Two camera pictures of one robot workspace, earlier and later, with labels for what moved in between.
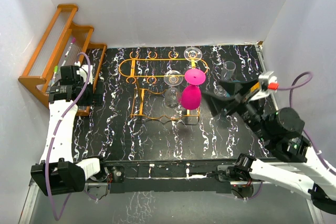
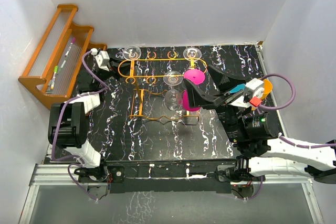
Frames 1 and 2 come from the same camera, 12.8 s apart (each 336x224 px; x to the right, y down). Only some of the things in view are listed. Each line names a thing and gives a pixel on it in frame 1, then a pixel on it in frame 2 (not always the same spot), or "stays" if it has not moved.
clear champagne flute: x=227 y=74 → x=133 y=53
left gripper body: x=97 y=97 → x=113 y=69
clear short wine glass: x=172 y=94 stays
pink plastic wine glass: x=191 y=93 stays
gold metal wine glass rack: x=165 y=87 stays
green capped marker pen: x=55 y=71 stays
